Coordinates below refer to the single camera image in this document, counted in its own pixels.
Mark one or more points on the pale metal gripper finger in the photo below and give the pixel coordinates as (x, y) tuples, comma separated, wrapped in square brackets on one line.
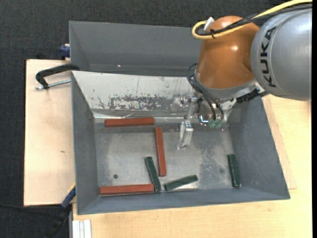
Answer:
[(182, 137), (189, 135)]

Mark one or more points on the red-brown flat block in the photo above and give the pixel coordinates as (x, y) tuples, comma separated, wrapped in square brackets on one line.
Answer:
[(128, 122), (160, 152), (126, 189)]

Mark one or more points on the dark green flat block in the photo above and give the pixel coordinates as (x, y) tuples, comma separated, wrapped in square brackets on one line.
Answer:
[(234, 170), (152, 173), (180, 182)]

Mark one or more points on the grey metal bin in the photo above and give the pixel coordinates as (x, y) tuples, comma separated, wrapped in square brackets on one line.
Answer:
[(128, 46)]

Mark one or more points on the black cylinder on white bracket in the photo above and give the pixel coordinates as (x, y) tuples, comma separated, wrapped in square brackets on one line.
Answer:
[(246, 97)]

